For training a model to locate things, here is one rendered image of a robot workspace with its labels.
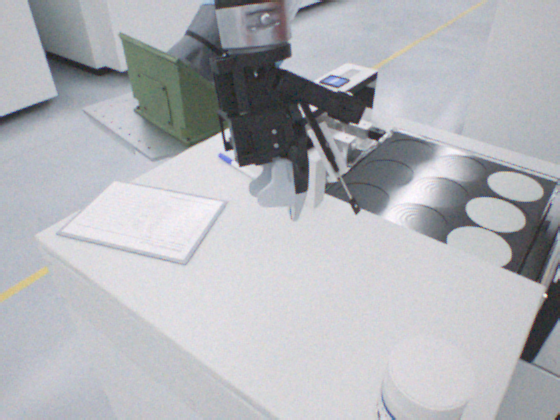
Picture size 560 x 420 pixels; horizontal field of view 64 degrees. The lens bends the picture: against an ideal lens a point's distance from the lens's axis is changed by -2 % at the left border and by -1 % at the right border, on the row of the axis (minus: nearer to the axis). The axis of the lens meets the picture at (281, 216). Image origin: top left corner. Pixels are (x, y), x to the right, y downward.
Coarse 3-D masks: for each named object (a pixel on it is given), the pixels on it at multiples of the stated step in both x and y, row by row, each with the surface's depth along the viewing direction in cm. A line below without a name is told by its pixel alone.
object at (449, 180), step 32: (384, 160) 93; (416, 160) 93; (448, 160) 93; (480, 160) 93; (352, 192) 84; (384, 192) 84; (416, 192) 84; (448, 192) 84; (480, 192) 84; (544, 192) 84; (416, 224) 77; (448, 224) 77; (512, 256) 71
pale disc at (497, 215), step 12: (468, 204) 81; (480, 204) 81; (492, 204) 81; (504, 204) 81; (480, 216) 78; (492, 216) 78; (504, 216) 78; (516, 216) 79; (492, 228) 76; (504, 228) 76; (516, 228) 76
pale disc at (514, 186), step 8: (496, 176) 89; (504, 176) 89; (512, 176) 89; (520, 176) 89; (496, 184) 86; (504, 184) 86; (512, 184) 86; (520, 184) 86; (528, 184) 86; (536, 184) 86; (496, 192) 84; (504, 192) 84; (512, 192) 84; (520, 192) 84; (528, 192) 84; (536, 192) 84; (520, 200) 82; (528, 200) 82
